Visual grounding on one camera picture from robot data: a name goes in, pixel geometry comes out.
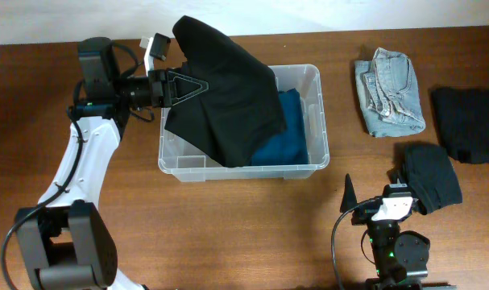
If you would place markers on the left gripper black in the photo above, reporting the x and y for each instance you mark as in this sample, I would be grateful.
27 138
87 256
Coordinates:
163 88

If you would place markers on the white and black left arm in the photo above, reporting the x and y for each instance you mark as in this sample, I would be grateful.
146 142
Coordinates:
63 240

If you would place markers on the black garment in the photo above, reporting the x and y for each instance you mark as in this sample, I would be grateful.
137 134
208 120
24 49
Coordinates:
241 109
462 118

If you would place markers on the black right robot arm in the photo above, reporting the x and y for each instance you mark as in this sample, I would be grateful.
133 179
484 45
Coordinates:
400 257

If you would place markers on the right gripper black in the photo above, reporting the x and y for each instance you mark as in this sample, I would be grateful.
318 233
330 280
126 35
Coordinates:
361 213

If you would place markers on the folded light blue jeans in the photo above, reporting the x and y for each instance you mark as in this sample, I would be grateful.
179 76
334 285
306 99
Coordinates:
388 95

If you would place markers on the folded teal blue shirt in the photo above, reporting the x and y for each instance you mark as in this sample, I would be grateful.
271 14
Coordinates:
288 147

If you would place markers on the clear plastic storage bin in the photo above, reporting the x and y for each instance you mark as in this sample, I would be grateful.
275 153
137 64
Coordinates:
187 163

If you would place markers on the dark green folded garment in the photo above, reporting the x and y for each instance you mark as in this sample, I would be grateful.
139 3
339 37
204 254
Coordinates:
430 175

